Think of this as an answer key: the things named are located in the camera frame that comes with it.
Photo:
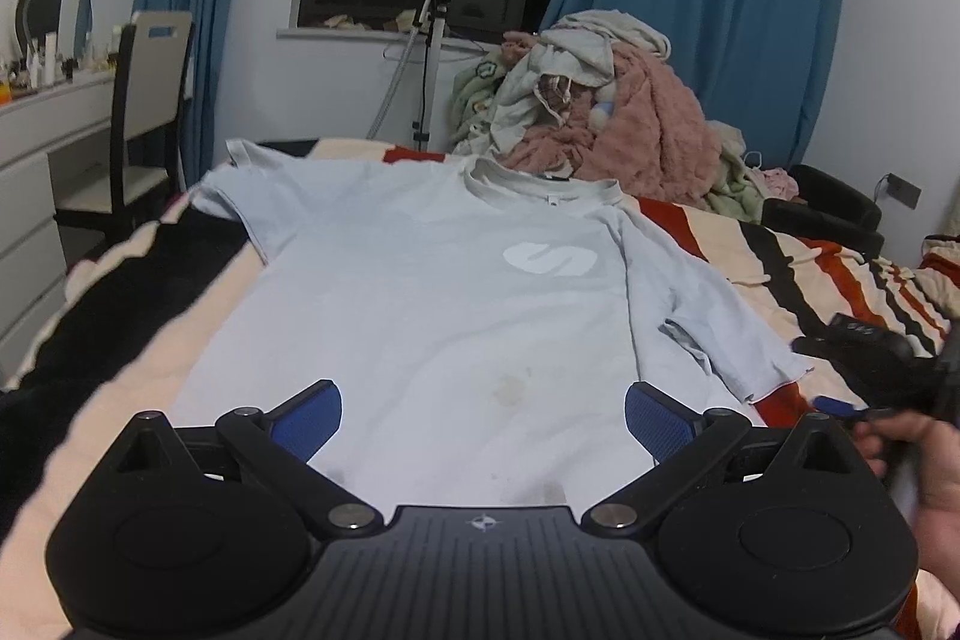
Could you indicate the black armchair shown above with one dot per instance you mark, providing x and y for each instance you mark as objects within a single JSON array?
[{"x": 832, "y": 197}]

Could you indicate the pale green patch blanket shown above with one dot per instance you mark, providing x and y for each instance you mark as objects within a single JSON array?
[{"x": 472, "y": 96}]

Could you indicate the white dressing table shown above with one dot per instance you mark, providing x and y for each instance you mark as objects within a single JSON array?
[{"x": 30, "y": 197}]

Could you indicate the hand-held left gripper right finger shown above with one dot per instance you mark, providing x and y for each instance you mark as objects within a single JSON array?
[{"x": 660, "y": 422}]

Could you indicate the striped fleece blanket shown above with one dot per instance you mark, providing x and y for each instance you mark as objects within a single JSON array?
[{"x": 750, "y": 257}]

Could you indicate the beige plush toys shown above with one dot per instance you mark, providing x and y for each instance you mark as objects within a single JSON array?
[{"x": 341, "y": 21}]

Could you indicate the silver tripod stand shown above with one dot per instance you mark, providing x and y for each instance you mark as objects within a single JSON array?
[{"x": 433, "y": 63}]

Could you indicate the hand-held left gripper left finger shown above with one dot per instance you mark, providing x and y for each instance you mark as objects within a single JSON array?
[{"x": 307, "y": 419}]

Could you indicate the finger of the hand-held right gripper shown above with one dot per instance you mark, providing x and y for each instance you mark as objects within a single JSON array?
[{"x": 836, "y": 406}]

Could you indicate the pale green fleece garment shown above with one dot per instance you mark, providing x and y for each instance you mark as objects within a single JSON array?
[{"x": 731, "y": 183}]

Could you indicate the pink fleece garment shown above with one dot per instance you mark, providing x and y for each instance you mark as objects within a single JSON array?
[{"x": 645, "y": 123}]

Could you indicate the small pink garment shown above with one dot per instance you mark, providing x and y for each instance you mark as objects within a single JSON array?
[{"x": 776, "y": 183}]

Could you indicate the grey hoodie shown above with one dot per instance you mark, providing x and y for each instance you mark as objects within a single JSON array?
[{"x": 577, "y": 51}]

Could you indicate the white T-shirt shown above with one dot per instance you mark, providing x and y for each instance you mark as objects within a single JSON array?
[{"x": 420, "y": 325}]

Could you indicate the orange box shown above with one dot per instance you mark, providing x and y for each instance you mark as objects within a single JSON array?
[{"x": 4, "y": 94}]

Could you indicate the person's right hand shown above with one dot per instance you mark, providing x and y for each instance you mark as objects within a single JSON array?
[{"x": 922, "y": 452}]

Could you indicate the wall outlet with plug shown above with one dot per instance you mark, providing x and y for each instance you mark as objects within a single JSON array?
[{"x": 904, "y": 190}]

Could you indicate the person's right forearm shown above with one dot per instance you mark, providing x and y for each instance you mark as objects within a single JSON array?
[{"x": 943, "y": 561}]

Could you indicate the row of cosmetic bottles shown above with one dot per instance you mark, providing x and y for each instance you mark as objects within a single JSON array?
[{"x": 45, "y": 59}]

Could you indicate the white backed chair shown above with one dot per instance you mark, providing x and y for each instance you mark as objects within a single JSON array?
[{"x": 154, "y": 78}]

